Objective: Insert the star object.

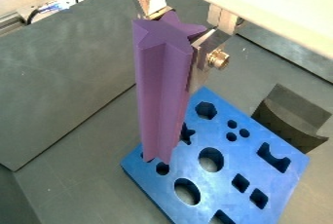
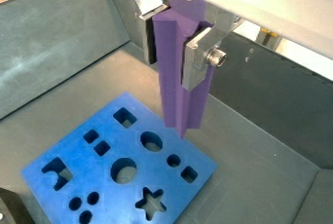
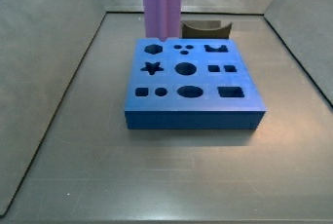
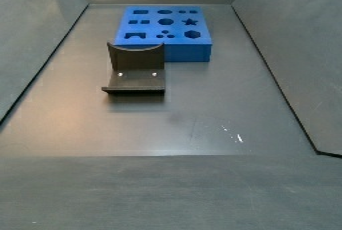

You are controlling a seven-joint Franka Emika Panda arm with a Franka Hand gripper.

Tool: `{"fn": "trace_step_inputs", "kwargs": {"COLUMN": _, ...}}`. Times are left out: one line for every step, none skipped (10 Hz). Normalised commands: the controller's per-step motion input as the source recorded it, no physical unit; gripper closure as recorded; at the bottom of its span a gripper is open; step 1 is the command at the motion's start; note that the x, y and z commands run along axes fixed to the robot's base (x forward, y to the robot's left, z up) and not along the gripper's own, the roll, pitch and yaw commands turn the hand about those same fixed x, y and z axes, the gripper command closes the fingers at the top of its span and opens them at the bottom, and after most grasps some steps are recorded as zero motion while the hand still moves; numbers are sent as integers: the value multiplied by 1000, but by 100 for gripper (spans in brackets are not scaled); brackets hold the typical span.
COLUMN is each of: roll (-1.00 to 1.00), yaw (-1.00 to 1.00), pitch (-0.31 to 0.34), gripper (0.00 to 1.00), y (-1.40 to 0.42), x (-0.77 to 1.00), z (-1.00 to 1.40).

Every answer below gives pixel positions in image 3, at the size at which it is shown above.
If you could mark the purple star-shaped peg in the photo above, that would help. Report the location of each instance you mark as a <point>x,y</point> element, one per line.
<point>162,18</point>

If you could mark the blue shape-sorting block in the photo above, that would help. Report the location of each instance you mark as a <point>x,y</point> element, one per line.
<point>191,84</point>

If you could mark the dark curved cradle block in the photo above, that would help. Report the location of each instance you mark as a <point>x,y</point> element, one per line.
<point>205,29</point>

